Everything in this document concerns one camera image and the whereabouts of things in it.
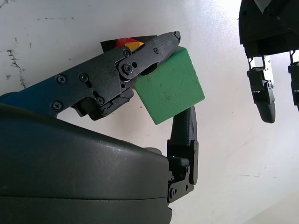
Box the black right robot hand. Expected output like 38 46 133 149
0 31 199 224

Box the black tape strip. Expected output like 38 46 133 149
100 35 157 53

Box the yellow cube block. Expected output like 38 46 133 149
125 38 144 51

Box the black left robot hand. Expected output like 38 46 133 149
237 0 299 124

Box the green cube block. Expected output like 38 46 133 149
134 46 206 126

